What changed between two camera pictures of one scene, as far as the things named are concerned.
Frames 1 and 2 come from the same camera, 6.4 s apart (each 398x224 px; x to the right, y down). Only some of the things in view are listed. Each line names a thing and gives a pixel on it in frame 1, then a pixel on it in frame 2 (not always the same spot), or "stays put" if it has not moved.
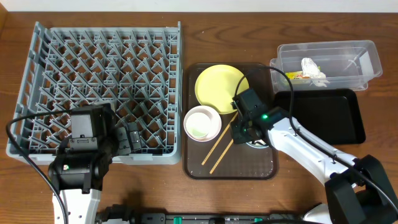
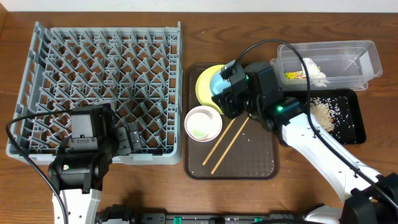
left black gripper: (121, 140) stays put
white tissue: (310, 70) stays put
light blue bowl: (257, 144) to (218, 85)
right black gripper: (237, 134) to (229, 104)
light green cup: (198, 125) stays put
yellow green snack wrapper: (295, 75) stays put
